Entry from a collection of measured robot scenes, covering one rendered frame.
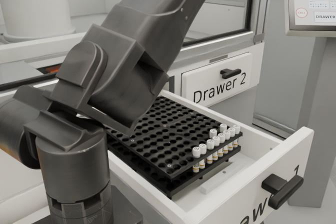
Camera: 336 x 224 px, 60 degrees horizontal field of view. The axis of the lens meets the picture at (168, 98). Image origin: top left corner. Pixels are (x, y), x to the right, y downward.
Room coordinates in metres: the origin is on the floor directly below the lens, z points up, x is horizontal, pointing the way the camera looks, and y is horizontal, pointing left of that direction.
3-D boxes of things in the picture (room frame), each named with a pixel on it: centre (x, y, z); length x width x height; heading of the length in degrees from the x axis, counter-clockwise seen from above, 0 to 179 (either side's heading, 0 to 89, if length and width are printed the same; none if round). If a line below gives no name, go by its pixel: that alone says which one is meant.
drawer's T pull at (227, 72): (0.75, -0.16, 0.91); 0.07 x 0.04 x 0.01; 132
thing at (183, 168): (0.40, -0.06, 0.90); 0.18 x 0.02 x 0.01; 132
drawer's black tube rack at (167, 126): (0.47, 0.01, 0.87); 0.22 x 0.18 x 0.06; 42
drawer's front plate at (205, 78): (0.77, -0.15, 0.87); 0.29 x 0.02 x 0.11; 132
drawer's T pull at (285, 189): (0.30, -0.15, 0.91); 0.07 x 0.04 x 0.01; 132
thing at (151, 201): (0.48, 0.01, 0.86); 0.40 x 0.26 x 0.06; 42
